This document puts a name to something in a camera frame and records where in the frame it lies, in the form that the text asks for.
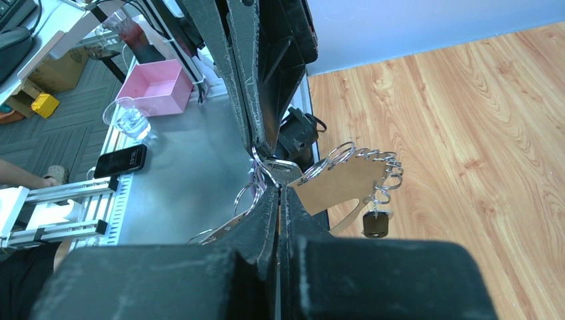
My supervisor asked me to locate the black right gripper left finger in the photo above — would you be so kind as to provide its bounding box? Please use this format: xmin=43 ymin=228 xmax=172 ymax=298
xmin=31 ymin=187 xmax=280 ymax=319

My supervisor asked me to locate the black computer mouse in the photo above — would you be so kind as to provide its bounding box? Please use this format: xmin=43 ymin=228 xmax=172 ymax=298
xmin=1 ymin=27 xmax=34 ymax=84

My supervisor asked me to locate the black smartphone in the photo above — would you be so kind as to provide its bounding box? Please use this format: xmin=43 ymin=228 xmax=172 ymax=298
xmin=93 ymin=144 xmax=148 ymax=179

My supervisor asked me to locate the clear plastic cup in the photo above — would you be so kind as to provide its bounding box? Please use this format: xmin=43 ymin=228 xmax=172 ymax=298
xmin=102 ymin=97 xmax=151 ymax=141

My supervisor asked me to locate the small yellow box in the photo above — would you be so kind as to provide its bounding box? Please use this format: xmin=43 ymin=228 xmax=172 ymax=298
xmin=31 ymin=93 xmax=60 ymax=119

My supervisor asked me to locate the silver key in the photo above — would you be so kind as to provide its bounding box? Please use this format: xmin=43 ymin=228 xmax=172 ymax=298
xmin=265 ymin=159 xmax=302 ymax=185

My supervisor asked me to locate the pink box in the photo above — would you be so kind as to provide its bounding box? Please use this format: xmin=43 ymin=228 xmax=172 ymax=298
xmin=117 ymin=59 xmax=193 ymax=117

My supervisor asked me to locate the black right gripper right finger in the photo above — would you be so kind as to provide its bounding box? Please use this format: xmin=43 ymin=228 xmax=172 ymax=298
xmin=281 ymin=187 xmax=497 ymax=319

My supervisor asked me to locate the black key tag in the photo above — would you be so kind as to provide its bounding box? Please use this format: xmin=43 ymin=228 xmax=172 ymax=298
xmin=362 ymin=211 xmax=392 ymax=239

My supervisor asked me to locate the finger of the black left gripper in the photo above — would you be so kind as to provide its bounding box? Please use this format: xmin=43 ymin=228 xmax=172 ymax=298
xmin=256 ymin=1 xmax=318 ymax=157
xmin=183 ymin=0 xmax=265 ymax=153

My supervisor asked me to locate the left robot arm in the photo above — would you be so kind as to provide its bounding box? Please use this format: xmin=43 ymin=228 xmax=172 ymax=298
xmin=184 ymin=1 xmax=318 ymax=169

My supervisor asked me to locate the black keyboard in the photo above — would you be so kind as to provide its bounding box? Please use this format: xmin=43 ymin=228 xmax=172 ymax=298
xmin=0 ymin=0 xmax=37 ymax=31

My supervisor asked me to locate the metal key holder plate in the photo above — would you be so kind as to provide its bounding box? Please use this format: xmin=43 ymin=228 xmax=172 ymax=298
xmin=187 ymin=141 xmax=404 ymax=246

